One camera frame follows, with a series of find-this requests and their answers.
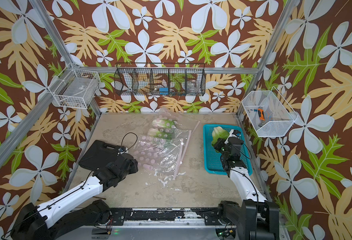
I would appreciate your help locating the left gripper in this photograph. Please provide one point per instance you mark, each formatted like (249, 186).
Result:
(135, 166)

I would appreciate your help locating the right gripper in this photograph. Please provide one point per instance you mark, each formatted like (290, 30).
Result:
(220, 142)

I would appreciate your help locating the chinese cabbage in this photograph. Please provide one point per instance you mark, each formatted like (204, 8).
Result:
(161, 133)
(163, 123)
(219, 133)

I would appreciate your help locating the zip-top bag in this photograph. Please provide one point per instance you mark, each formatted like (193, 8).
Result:
(162, 157)
(182, 121)
(178, 134)

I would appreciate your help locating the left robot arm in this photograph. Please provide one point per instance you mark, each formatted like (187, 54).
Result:
(55, 218)

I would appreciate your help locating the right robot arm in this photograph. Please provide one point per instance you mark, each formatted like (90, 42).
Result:
(255, 218)

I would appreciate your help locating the teal plastic basket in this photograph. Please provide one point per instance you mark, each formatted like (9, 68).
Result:
(212, 160)

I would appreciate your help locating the black plastic case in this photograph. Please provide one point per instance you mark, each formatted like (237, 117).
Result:
(99, 155)

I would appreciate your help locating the orange black tool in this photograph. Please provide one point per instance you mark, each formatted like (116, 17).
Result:
(261, 117)

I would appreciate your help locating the blue small box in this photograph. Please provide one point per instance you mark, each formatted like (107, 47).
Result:
(164, 91)

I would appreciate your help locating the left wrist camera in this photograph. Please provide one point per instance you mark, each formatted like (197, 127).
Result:
(122, 150)

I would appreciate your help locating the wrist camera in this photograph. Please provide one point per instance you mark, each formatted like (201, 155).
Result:
(235, 134)
(122, 150)

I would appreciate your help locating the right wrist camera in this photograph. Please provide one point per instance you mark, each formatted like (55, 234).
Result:
(235, 134)

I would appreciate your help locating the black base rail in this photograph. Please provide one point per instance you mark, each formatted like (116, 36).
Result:
(165, 216)

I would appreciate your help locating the white wire basket right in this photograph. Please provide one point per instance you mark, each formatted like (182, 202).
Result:
(279, 114)

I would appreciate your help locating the white wire basket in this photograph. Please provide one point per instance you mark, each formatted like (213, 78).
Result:
(75, 87)
(279, 114)

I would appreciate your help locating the white wire basket left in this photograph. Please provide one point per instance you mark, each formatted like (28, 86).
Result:
(75, 87)

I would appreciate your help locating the black wire basket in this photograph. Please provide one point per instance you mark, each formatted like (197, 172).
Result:
(181, 79)

